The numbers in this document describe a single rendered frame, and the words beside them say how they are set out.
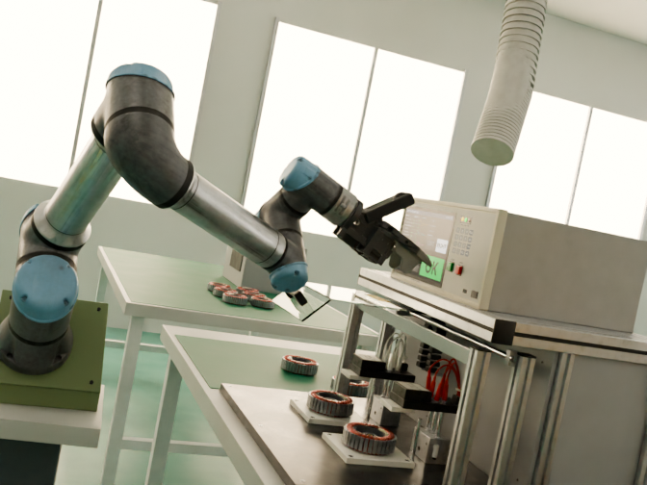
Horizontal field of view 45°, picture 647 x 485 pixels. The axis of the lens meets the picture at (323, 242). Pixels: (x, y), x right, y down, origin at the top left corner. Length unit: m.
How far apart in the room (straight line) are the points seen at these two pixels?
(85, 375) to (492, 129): 1.79
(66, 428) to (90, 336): 0.24
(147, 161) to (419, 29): 5.76
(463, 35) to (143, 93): 5.90
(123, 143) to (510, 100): 1.99
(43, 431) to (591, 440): 1.08
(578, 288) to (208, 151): 4.84
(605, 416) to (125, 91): 1.11
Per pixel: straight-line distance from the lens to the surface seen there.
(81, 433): 1.64
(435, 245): 1.80
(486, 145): 2.97
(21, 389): 1.72
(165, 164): 1.30
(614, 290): 1.79
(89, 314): 1.82
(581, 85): 7.75
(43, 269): 1.59
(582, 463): 1.72
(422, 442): 1.74
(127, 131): 1.31
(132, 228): 6.24
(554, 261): 1.69
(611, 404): 1.72
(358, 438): 1.64
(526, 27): 3.21
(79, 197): 1.54
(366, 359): 1.89
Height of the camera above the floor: 1.27
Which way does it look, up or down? 3 degrees down
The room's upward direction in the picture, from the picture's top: 11 degrees clockwise
